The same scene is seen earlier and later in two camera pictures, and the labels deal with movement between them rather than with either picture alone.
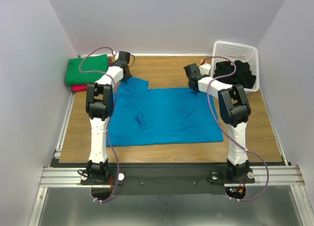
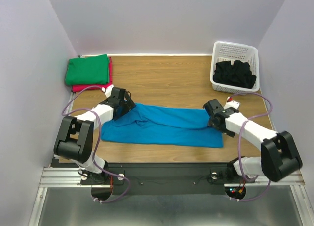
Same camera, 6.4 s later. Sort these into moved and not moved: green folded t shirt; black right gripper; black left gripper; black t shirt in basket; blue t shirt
Moved: blue t shirt; black right gripper; black left gripper
Not moved: black t shirt in basket; green folded t shirt
